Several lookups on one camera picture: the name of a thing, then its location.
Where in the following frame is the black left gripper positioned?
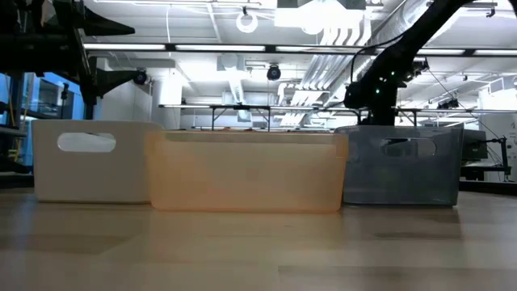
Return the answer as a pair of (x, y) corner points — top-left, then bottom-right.
(40, 0), (137, 100)

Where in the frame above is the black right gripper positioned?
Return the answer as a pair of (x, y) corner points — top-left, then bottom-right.
(362, 105), (400, 126)

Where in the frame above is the black ceiling-mounted device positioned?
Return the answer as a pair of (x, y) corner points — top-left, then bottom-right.
(436, 98), (460, 111)
(406, 57), (431, 82)

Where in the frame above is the grey translucent plastic basket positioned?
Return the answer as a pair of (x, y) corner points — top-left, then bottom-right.
(334, 124), (464, 207)

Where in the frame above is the large glass window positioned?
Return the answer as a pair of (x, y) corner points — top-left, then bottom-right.
(0, 71), (86, 167)

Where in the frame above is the black monitor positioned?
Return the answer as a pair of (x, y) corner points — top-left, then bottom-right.
(462, 129), (489, 162)

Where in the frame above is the overhead LED light bar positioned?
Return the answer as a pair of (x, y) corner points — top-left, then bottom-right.
(82, 42), (517, 57)

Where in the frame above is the white plastic basket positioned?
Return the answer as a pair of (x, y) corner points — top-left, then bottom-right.
(31, 119), (162, 205)

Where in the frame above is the black monitor stand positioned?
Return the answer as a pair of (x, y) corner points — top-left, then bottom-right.
(460, 136), (513, 182)

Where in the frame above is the orange translucent plastic basket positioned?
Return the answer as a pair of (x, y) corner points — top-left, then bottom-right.
(144, 129), (350, 214)

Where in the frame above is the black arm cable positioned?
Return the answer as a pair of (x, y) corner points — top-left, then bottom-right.
(349, 32), (407, 84)

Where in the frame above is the silver ventilation duct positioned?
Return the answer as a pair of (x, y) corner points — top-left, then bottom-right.
(365, 0), (435, 48)

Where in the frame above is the white ring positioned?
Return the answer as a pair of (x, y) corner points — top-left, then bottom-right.
(235, 11), (259, 35)

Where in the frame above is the black ceiling rail fixture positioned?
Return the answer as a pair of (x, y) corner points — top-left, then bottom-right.
(464, 1), (498, 19)

